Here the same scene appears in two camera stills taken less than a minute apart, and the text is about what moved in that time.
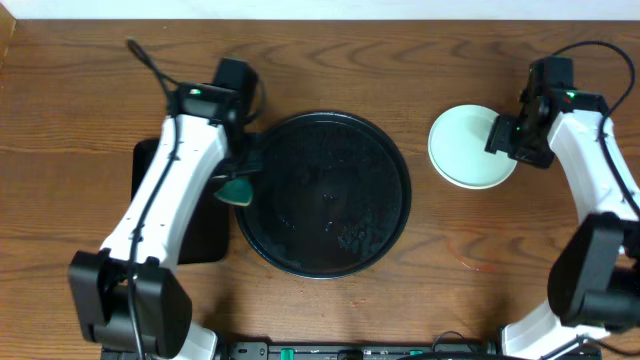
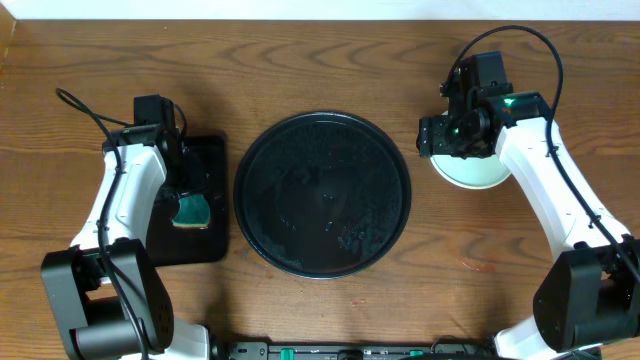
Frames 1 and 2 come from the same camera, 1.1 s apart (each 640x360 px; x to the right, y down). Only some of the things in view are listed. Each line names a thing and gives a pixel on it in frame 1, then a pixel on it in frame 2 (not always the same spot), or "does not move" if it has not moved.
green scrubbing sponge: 237,191 → 193,212
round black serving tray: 333,199 does not move
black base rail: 358,351 does not move
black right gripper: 498,137 → 430,138
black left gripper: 245,163 → 179,187
